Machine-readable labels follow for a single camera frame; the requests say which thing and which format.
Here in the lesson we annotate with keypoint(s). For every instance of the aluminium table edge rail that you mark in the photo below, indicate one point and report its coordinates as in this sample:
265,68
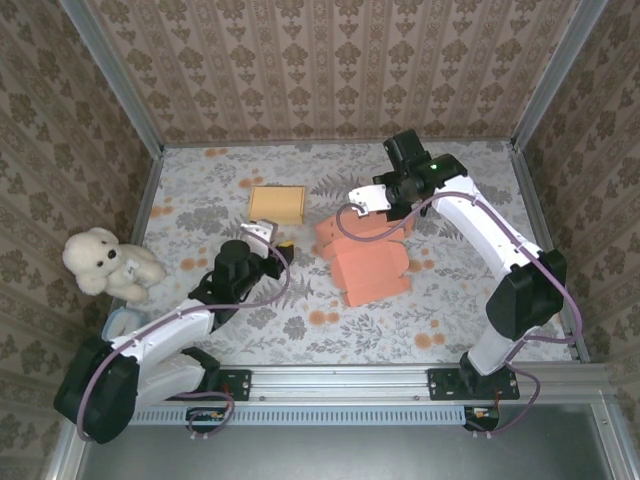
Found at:
145,200
537,215

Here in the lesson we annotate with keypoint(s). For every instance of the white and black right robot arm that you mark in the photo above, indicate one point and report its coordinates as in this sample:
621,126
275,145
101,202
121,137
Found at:
490,230

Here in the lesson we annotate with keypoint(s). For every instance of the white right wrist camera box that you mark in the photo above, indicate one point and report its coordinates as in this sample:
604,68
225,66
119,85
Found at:
370,200

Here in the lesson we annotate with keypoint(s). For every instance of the yellow paper box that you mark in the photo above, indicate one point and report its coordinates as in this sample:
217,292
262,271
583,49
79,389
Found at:
277,205

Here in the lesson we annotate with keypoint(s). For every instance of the aluminium frame post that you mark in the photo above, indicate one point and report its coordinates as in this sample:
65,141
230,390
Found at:
555,80
115,80

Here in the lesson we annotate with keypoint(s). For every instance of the aluminium mounting rail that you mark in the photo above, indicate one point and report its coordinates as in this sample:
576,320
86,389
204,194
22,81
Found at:
340,382

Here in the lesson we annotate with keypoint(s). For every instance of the grey metal panel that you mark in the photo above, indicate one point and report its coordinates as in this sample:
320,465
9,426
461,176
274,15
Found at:
340,455

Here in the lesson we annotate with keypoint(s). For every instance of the white plush teddy bear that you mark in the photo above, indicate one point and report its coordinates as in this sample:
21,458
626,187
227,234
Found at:
95,255

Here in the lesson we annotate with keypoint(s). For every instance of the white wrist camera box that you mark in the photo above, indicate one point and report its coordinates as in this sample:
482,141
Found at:
370,200
259,231

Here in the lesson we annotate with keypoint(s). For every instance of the floral patterned table cover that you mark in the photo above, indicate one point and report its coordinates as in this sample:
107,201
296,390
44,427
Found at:
350,340

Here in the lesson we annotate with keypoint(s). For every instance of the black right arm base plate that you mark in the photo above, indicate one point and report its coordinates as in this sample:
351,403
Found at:
440,385

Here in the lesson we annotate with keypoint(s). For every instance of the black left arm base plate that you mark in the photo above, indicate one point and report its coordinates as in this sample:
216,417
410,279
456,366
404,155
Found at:
240,385

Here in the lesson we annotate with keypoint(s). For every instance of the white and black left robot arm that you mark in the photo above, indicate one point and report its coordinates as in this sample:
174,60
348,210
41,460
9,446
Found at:
160,325

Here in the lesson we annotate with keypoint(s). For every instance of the salmon paper box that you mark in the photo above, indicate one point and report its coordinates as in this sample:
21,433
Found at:
370,275

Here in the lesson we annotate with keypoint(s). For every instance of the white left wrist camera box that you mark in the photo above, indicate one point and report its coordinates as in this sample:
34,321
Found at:
259,231

